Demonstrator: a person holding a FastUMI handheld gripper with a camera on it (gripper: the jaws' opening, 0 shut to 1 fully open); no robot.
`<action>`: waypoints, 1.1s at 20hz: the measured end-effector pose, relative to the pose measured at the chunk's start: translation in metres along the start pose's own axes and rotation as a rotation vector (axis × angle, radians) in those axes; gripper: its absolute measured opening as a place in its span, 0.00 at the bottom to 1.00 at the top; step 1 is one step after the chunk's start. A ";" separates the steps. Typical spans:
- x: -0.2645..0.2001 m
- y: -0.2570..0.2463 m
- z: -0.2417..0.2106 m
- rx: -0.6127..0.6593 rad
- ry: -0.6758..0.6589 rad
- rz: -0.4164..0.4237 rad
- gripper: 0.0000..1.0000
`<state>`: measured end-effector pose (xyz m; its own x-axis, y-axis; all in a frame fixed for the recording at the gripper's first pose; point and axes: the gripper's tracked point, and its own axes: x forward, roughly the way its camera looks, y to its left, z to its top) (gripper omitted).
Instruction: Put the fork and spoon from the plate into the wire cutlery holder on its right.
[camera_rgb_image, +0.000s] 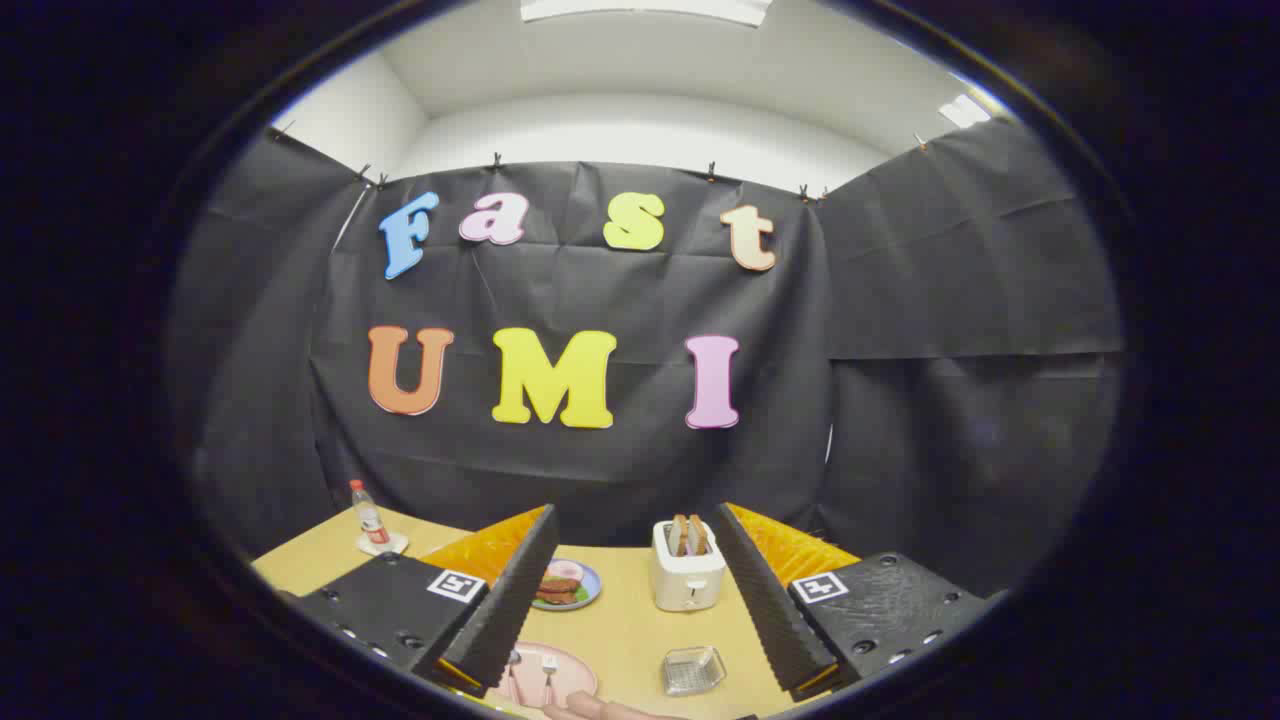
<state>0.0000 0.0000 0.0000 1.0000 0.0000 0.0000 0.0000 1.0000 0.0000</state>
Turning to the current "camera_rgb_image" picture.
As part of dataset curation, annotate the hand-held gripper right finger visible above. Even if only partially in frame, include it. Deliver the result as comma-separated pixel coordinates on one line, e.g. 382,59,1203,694
710,503,1001,702

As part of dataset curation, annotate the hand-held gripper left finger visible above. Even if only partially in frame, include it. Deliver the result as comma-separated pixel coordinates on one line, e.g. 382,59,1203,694
295,505,560,699

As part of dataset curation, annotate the white toaster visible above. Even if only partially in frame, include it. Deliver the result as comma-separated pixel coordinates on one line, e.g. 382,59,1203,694
650,519,728,613

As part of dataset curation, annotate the blue plate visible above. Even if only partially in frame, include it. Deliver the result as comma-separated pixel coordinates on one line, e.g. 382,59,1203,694
530,558,603,612

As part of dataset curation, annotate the pink plate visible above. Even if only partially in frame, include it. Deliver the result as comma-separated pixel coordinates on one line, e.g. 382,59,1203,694
495,642,599,711

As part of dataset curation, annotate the clear plastic water bottle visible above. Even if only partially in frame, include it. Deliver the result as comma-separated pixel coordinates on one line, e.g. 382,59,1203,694
349,480,391,546

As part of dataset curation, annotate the ceiling light panel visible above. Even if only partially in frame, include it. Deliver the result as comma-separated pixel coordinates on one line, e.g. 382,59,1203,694
520,0,773,27
938,94,992,130

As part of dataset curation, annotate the metal wire cutlery basket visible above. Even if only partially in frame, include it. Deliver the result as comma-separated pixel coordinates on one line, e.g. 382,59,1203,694
662,645,727,697

